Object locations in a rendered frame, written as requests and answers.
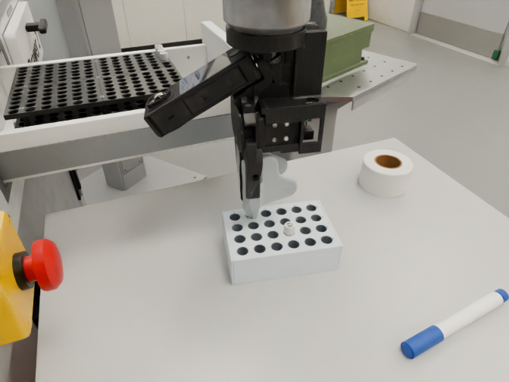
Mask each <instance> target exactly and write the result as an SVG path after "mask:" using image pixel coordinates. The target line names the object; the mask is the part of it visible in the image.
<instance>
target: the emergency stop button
mask: <svg viewBox="0 0 509 382"><path fill-rule="evenodd" d="M23 267H24V271H25V275H26V276H27V279H28V281H29V282H34V281H37V283H38V285H39V286H40V288H41V289H42V290H43V291H46V292H48V291H51V290H56V289H57V288H58V287H59V286H60V285H61V283H62V282H63V279H64V269H63V263H62V259H61V255H60V252H59V251H58V247H57V246H56V244H55V243H54V242H52V241H51V240H47V239H42V240H37V241H35V242H34V243H33V244H32V247H31V255H29V256H26V257H24V259H23Z"/></svg>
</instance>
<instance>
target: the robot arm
mask: <svg viewBox="0 0 509 382"><path fill-rule="evenodd" d="M222 1H223V20H224V21H225V22H226V43H227V44H228V45H230V46H231V47H232V48H231V49H230V50H228V51H226V52H224V53H223V54H222V55H220V56H218V57H216V58H215V59H214V60H212V61H210V62H208V63H207V64H205V65H204V66H202V67H200V68H199V69H198V70H196V71H194V72H192V73H191V74H189V75H188V76H186V77H184V78H182V79H181V80H180V81H178V82H176V83H175V84H173V85H172V86H170V87H165V88H164V89H162V90H160V91H158V92H156V93H155V94H154V95H152V96H151V97H150V98H149V99H148V101H147V102H146V104H145V114H144V120H145V122H146V123H147V124H148V125H149V126H150V128H151V129H152V130H153V131H154V133H155V134H156V135H157V136H159V137H163V136H165V135H167V134H168V133H172V132H173V131H174V130H177V129H179V128H180V127H181V126H182V125H184V124H186V122H188V121H190V120H191V119H193V118H194V117H197V116H198V115H200V114H201V113H203V112H205V111H207V110H208V109H209V108H212V107H213V106H215V105H216V104H218V103H220V102H222V101H223V100H224V99H227V98H228V97H230V107H231V119H232V125H233V133H234V138H235V148H236V163H237V173H238V180H239V193H240V199H241V200H242V207H243V209H244V211H245V212H246V213H247V215H248V216H249V217H250V218H251V219H256V218H257V216H258V212H259V208H260V207H261V206H262V205H266V204H268V203H271V202H275V201H277V200H280V199H284V198H286V197H289V196H291V195H293V194H294V193H295V192H296V190H297V187H298V186H297V182H296V180H294V179H292V178H289V177H285V176H283V175H281V174H283V173H284V172H285V171H286V169H287V166H288V165H287V160H285V159H284V158H281V157H278V156H275V155H272V154H271V152H279V151H280V153H286V152H298V153H299V154H304V153H312V152H321V146H322V139H323V127H324V121H325V113H326V103H325V101H324V100H323V99H322V98H321V88H322V81H323V67H324V60H325V52H326V39H327V31H326V30H325V29H326V23H327V15H326V10H325V4H324V0H222ZM252 57H253V58H252ZM256 64H257V65H256ZM310 102H313V103H310ZM314 102H315V103H314ZM314 118H320V126H319V133H318V140H317V141H313V142H303V140H308V139H314V130H312V128H311V126H310V125H307V122H309V121H311V120H312V119H314Z"/></svg>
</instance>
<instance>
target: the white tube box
mask: <svg viewBox="0 0 509 382"><path fill-rule="evenodd" d="M289 221H290V222H293V223H294V224H295V233H294V236H286V235H285V234H284V224H285V223H286V222H289ZM222 223H223V238H224V242H225V247H226V255H227V260H228V265H229V269H230V276H231V281H232V285H234V284H241V283H251V282H256V281H261V280H271V279H277V278H282V277H291V276H297V275H303V274H312V273H317V272H323V271H333V270H336V269H337V270H338V269H339V264H340V260H341V256H342V248H343V245H342V243H341V241H340V239H339V237H338V235H337V233H336V231H335V230H334V228H333V226H332V224H331V222H330V220H329V218H328V216H327V214H326V212H325V211H324V209H323V206H322V205H321V203H320V200H313V201H306V202H294V203H287V204H281V205H268V206H261V207H260V208H259V212H258V216H257V218H256V219H248V218H247V217H246V216H245V211H244V209H236V210H229V211H222Z"/></svg>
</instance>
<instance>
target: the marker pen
mask: <svg viewBox="0 0 509 382"><path fill-rule="evenodd" d="M508 299H509V295H508V294H507V292H506V291H505V290H503V289H497V290H495V291H494V292H490V293H489V294H487V295H485V296H484V297H482V298H480V299H478V300H476V301H475V302H473V303H471V304H469V305H468V306H466V307H464V308H463V309H461V310H459V311H458V312H455V313H454V314H453V315H450V316H448V317H447V318H445V319H443V320H442V321H440V322H438V323H437V324H434V325H431V326H430V327H428V328H426V329H425V330H422V331H421V332H419V333H417V334H415V335H414V336H412V337H410V338H409V339H407V340H405V341H404V342H402V343H401V351H402V352H403V354H404V355H405V356H406V357H408V358H410V359H414V358H416V357H417V356H419V355H420V354H422V353H424V352H425V351H427V350H428V349H431V348H432V347H434V346H435V345H437V344H438V343H440V342H442V341H443V340H444V339H445V338H447V337H449V336H451V335H452V334H453V333H455V332H457V331H459V330H460V329H462V328H463V327H466V326H467V325H468V324H470V323H472V322H474V321H475V320H477V319H478V318H481V317H482V316H483V315H485V314H487V313H489V312H490V311H492V310H493V309H495V308H497V307H499V306H500V305H502V304H503V303H504V302H506V301H508Z"/></svg>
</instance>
